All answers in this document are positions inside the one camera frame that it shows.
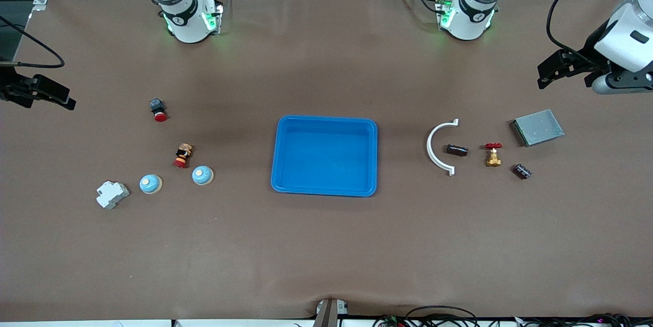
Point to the blue plastic tray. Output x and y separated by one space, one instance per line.
326 156

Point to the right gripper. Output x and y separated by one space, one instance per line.
10 84

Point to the dark brown cylindrical capacitor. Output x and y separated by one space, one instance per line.
457 150

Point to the white circuit breaker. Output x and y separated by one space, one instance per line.
112 194

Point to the red button with black body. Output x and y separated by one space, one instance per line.
158 109

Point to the metal table edge bracket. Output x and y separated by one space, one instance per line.
329 312

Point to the grey metal box module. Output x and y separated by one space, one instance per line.
538 128

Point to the red button with yellow collar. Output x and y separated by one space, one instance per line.
182 155

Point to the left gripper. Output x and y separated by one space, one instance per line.
592 47

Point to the light blue call bell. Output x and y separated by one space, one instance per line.
150 184
202 175

